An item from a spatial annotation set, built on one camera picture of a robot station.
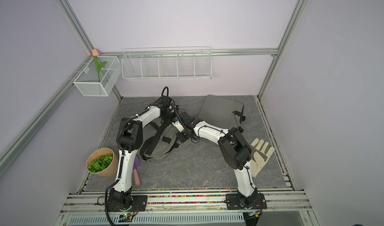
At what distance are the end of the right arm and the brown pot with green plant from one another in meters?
0.37

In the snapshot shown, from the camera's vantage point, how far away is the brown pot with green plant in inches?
29.6

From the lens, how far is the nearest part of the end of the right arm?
695 millimetres
